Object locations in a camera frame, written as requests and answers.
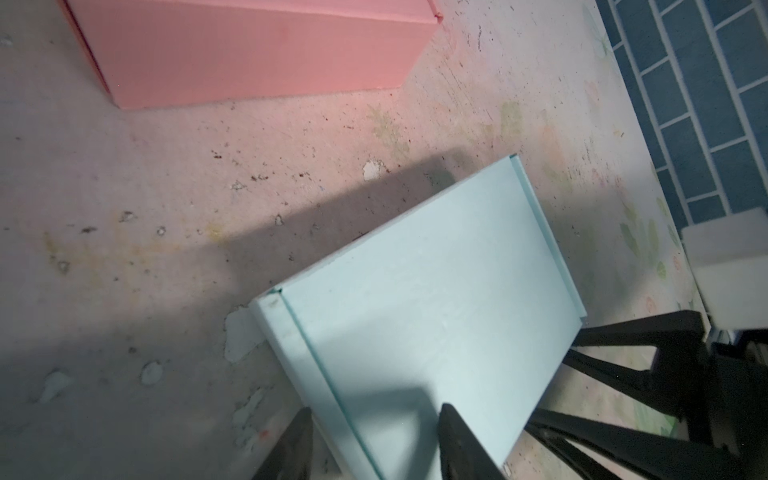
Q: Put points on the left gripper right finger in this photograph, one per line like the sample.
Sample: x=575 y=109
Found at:
x=462 y=457

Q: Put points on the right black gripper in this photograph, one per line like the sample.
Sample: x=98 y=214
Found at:
x=661 y=361

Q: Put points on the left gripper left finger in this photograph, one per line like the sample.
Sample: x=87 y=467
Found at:
x=291 y=456

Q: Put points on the light blue paper box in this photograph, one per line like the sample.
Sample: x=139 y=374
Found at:
x=465 y=300

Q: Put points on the pink paper box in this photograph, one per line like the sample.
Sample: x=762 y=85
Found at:
x=150 y=54

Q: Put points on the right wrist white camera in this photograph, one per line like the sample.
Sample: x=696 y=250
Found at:
x=728 y=259

